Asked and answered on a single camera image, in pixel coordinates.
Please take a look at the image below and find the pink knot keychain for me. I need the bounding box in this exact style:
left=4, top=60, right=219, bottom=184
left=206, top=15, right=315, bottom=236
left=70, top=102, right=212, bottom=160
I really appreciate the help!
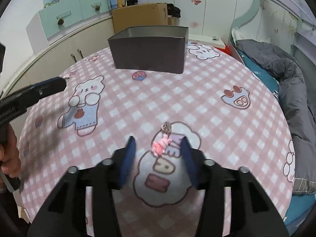
left=151, top=122, right=172, bottom=157

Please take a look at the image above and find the person's left hand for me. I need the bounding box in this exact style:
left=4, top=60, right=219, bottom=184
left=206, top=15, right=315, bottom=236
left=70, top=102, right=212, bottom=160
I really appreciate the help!
left=0, top=123, right=23, bottom=178

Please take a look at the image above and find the beige low cabinet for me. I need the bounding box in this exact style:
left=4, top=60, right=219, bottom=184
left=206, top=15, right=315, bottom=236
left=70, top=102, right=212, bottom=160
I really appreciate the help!
left=3, top=16, right=115, bottom=97

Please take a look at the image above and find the teal drawer stair unit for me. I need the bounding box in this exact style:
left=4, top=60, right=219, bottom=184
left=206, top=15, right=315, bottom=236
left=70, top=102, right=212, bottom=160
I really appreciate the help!
left=26, top=0, right=110, bottom=54

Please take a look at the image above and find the pink checkered bear tablecloth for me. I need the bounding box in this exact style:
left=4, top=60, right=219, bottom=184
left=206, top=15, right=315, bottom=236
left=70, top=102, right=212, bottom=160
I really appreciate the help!
left=19, top=44, right=295, bottom=236

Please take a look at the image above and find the grey duvet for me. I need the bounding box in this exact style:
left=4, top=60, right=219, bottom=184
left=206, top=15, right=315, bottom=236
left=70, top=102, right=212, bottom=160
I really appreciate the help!
left=236, top=39, right=315, bottom=195

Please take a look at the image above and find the grey metal tin box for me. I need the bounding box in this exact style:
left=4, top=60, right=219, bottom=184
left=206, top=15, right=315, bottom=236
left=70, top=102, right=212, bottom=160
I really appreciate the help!
left=108, top=26, right=189, bottom=74

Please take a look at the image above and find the brown cardboard box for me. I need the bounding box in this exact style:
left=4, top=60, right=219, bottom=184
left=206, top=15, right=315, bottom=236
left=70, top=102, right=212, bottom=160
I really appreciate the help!
left=111, top=3, right=168, bottom=33

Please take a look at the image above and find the red storage bench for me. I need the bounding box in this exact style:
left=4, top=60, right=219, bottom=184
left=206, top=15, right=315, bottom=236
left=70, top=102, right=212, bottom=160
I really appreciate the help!
left=188, top=35, right=235, bottom=55

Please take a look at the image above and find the teal bunk bed frame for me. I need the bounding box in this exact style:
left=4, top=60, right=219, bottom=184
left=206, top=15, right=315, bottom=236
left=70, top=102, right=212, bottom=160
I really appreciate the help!
left=231, top=0, right=315, bottom=64

